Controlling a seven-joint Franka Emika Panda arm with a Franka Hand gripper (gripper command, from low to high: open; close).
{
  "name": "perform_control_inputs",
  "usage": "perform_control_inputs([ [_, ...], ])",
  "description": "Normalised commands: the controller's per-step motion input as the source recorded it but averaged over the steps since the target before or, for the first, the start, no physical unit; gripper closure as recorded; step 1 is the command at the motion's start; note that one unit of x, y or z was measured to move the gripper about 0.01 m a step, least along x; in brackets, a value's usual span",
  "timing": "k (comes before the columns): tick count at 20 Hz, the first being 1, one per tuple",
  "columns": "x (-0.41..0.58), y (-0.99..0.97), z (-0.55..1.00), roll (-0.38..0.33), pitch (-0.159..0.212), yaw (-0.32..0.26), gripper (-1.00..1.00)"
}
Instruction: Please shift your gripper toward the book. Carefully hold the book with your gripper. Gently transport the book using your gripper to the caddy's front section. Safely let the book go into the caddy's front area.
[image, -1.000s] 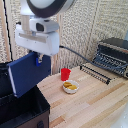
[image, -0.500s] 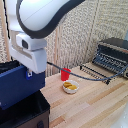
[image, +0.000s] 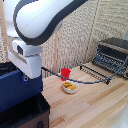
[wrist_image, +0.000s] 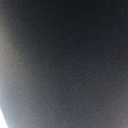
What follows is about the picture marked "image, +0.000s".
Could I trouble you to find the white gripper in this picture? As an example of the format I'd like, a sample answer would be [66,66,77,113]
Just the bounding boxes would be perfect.
[6,38,44,84]

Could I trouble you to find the dark blue book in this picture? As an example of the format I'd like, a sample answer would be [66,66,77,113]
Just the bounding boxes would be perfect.
[0,67,44,113]

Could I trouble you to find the black storage box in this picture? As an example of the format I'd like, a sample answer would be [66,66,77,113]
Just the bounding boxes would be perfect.
[0,61,52,128]

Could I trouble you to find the red plastic cup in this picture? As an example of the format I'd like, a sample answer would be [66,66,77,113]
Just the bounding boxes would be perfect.
[60,67,72,82]

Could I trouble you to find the yellow food pieces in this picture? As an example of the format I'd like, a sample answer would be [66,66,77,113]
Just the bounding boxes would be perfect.
[63,81,78,91]

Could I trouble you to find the white bowl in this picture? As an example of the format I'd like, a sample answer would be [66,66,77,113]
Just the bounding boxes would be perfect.
[62,79,81,95]

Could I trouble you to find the black toaster oven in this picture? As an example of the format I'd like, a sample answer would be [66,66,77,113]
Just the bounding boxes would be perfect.
[91,37,128,80]

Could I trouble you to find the dark robot cable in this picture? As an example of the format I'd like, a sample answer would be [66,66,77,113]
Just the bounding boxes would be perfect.
[41,54,128,85]

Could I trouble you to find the black wire dish rack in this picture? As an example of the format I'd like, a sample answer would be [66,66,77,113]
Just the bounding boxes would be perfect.
[79,63,112,86]

